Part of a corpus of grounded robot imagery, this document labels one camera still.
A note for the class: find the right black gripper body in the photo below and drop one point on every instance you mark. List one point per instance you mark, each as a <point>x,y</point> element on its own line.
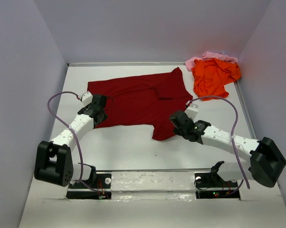
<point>178,131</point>

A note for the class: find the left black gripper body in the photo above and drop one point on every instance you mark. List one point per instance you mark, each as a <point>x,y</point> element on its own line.
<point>104,116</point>

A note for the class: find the dark red t shirt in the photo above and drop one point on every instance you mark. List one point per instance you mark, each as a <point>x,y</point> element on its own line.
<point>146,99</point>

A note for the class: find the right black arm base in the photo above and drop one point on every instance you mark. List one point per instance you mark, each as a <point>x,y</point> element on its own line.
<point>209,185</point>

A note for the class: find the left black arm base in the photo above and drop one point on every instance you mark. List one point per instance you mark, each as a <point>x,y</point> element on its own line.
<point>97,187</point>

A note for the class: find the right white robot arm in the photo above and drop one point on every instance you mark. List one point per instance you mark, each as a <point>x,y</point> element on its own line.
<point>259,160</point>

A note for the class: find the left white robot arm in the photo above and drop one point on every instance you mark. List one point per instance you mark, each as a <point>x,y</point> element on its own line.
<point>60,160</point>

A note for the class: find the orange t shirt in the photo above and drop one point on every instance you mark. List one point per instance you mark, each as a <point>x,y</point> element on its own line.
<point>211,76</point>

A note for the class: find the pink t shirt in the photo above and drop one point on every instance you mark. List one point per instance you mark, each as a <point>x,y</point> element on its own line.
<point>189,64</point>

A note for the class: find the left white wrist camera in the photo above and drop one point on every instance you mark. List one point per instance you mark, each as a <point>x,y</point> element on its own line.
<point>86,98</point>

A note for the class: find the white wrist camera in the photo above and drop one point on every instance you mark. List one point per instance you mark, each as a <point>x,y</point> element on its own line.
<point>191,110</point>
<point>86,98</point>

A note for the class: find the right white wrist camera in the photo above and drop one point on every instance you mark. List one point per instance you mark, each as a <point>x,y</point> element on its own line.
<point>191,110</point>

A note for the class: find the aluminium table edge rail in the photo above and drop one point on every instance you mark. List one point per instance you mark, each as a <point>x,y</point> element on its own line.
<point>108,64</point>

